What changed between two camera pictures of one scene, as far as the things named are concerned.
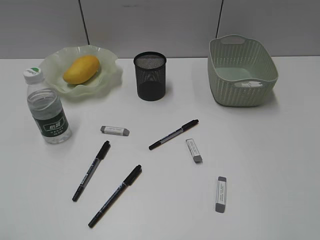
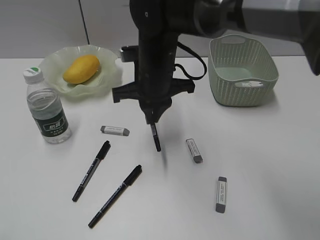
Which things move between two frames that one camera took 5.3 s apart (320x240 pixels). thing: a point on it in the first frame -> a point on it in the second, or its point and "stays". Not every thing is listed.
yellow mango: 81,69 stays
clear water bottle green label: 46,105 stays
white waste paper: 249,84 stays
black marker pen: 183,128 -> 155,137
